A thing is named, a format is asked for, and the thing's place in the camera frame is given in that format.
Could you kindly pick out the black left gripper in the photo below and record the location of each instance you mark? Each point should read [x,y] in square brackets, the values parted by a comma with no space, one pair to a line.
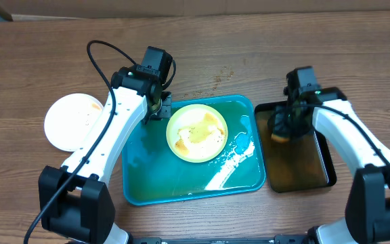
[166,109]

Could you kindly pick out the light green plate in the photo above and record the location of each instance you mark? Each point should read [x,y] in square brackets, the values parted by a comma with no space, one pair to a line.
[196,133]

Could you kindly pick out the teal serving tray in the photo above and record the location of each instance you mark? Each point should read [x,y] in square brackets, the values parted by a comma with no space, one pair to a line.
[153,174]

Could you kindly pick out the black water tray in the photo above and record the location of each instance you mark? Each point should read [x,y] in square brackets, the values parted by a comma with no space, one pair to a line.
[301,164]

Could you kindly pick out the green yellow sponge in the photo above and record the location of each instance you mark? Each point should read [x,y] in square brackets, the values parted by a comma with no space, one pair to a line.
[280,138]

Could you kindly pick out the cardboard backdrop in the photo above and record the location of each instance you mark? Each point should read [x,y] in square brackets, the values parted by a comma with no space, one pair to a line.
[153,8]

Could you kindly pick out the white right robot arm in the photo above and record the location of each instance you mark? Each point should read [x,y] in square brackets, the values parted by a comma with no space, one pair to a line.
[328,112]

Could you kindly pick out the white plate with sauce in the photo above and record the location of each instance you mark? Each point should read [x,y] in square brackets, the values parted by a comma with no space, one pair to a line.
[69,120]

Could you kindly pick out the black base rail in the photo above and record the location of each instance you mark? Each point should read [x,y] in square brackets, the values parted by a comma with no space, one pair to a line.
[278,239]

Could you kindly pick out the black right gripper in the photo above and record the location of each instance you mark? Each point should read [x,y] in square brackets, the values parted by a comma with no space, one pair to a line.
[282,129]

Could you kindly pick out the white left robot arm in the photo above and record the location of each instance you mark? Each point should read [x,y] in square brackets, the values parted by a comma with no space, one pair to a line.
[74,199]

